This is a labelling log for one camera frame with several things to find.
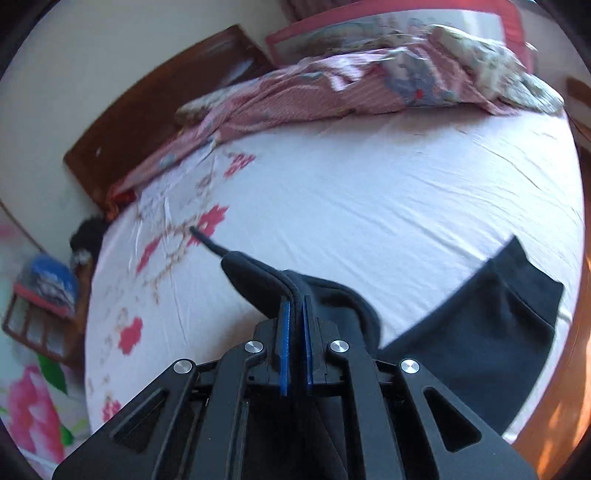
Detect black red striped sports pants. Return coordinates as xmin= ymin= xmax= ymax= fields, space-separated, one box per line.
xmin=188 ymin=225 xmax=565 ymax=480

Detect brown wooden side rack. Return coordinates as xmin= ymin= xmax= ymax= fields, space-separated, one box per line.
xmin=2 ymin=263 xmax=94 ymax=370

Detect white floral bed sheet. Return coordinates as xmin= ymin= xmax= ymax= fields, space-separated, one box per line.
xmin=85 ymin=106 xmax=585 ymax=442

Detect black clothes pile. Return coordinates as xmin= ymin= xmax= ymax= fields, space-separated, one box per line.
xmin=69 ymin=216 xmax=110 ymax=270

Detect dark wooden headboard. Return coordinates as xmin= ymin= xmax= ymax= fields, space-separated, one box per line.
xmin=63 ymin=25 xmax=274 ymax=211

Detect pink patterned quilt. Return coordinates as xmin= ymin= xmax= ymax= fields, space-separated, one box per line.
xmin=105 ymin=24 xmax=564 ymax=220

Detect red bed footboard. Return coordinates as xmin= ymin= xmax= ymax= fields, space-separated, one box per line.
xmin=266 ymin=1 xmax=534 ymax=73

